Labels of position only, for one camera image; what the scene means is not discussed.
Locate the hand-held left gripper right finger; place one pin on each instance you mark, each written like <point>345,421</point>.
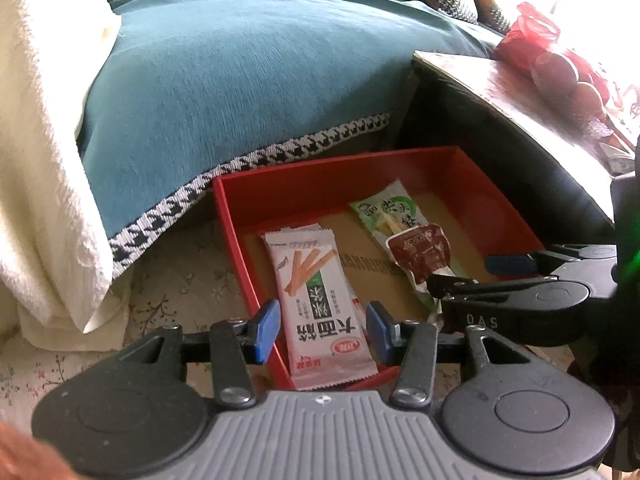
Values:
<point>378,332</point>

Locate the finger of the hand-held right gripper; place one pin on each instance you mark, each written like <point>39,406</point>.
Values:
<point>510,265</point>
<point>475,287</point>

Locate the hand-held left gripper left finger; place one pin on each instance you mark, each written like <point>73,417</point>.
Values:
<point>265,332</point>

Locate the brown sauce packet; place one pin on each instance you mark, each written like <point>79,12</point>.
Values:
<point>417,250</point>

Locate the white packet with orange sticks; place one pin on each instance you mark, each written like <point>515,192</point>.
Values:
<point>310,280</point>

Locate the red cardboard box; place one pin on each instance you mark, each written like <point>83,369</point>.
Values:
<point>480,200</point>

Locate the green snack packet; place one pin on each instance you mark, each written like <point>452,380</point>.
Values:
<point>380,205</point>

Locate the floral printed mat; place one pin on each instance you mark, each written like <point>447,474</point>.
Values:
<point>165,300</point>

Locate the dark coffee table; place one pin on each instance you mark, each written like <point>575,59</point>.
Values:
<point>500,125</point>

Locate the silver snack packet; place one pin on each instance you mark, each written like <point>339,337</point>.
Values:
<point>615,157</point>

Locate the red apple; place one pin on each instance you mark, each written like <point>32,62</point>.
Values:
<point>589,99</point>
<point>555,72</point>

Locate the red plastic bag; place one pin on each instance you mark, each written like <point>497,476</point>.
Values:
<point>525,30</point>

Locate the teal sofa cover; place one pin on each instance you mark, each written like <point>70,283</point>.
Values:
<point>225,85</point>

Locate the white blanket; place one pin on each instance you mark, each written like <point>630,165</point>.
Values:
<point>45,135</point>

